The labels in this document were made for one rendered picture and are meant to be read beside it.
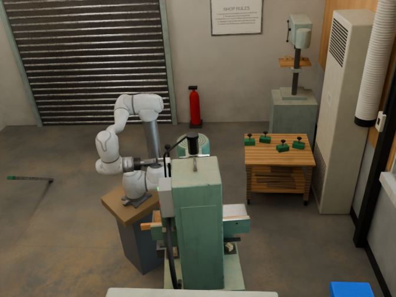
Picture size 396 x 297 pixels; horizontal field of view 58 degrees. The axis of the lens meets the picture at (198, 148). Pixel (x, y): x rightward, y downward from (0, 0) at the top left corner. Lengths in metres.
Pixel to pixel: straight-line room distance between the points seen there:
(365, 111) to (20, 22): 4.26
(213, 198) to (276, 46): 3.50
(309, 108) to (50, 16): 3.39
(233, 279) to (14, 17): 4.36
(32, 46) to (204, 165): 4.09
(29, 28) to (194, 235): 4.17
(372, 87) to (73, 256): 2.83
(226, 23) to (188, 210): 3.42
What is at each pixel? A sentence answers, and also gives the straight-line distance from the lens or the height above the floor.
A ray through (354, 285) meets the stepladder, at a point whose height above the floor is 1.16.
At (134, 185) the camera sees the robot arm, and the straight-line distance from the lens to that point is 2.69.
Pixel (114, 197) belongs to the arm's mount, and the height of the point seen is 0.67.
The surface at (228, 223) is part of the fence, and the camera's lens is 2.20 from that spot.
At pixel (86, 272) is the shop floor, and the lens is 3.37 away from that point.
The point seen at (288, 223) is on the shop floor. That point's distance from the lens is 3.58.
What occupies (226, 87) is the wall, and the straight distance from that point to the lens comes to 5.01.
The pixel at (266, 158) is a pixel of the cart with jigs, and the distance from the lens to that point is 3.49.
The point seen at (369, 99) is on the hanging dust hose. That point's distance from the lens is 2.93.
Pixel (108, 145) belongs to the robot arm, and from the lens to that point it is 1.92.
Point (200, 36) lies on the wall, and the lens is 4.79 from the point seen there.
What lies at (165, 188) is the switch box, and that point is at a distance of 1.60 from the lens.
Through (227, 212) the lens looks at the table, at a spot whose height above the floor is 0.90.
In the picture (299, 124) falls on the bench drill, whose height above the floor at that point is 0.46.
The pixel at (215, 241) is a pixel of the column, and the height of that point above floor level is 1.17.
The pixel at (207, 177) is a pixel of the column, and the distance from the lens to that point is 1.58.
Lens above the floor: 2.47
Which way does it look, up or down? 32 degrees down
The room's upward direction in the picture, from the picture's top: 4 degrees counter-clockwise
